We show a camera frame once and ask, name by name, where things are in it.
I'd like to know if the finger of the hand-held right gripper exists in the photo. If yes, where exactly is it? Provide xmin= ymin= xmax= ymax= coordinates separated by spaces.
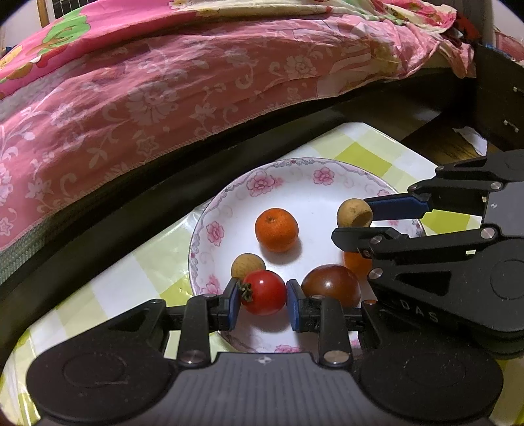
xmin=331 ymin=227 xmax=497 ymax=296
xmin=364 ymin=157 xmax=505 ymax=221

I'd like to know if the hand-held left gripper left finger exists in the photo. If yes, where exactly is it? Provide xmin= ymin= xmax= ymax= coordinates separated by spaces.
xmin=45 ymin=279 xmax=242 ymax=365

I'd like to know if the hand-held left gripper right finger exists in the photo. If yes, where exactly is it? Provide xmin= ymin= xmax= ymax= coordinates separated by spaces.
xmin=287 ymin=280 xmax=414 ymax=366

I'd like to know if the small orange mandarin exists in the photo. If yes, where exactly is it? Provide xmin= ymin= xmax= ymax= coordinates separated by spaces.
xmin=254 ymin=207 xmax=299 ymax=253
xmin=343 ymin=250 xmax=371 ymax=281

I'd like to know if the oval brown fruit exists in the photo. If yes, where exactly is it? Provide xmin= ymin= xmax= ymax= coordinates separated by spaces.
xmin=337 ymin=198 xmax=374 ymax=228

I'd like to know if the small round brown fruit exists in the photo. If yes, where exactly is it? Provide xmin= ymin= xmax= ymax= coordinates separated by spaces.
xmin=231 ymin=253 xmax=267 ymax=283

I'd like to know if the dark red tomato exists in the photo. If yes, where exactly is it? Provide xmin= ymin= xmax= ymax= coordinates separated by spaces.
xmin=301 ymin=264 xmax=362 ymax=309

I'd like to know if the white floral rimmed plate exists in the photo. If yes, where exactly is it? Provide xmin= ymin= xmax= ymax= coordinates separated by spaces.
xmin=188 ymin=158 xmax=427 ymax=355

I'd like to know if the green white checked tablecloth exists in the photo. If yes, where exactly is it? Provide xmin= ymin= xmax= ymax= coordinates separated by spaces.
xmin=0 ymin=121 xmax=524 ymax=426

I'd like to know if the white paper scrap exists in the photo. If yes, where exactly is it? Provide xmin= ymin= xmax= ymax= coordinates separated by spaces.
xmin=452 ymin=126 xmax=489 ymax=157

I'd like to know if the dark red cloth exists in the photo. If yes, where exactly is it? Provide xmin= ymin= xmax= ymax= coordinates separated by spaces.
xmin=449 ymin=15 xmax=482 ymax=47

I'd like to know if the pink basket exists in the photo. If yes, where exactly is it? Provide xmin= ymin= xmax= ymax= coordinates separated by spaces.
xmin=491 ymin=27 xmax=524 ymax=63

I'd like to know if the dusty pink floral bedsheet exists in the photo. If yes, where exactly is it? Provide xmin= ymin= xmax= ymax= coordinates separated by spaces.
xmin=0 ymin=22 xmax=477 ymax=253

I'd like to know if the grey mattress edge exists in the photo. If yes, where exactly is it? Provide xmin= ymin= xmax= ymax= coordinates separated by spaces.
xmin=0 ymin=219 xmax=58 ymax=287

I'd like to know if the bright pink patterned quilt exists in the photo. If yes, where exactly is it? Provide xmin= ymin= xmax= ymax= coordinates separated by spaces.
xmin=0 ymin=0 xmax=476 ymax=101

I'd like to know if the wooden framed window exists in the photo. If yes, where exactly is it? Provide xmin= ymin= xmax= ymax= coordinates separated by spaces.
xmin=36 ymin=0 xmax=101 ymax=27

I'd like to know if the black bed frame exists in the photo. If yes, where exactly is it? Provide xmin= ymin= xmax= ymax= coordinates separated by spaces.
xmin=0 ymin=41 xmax=524 ymax=361

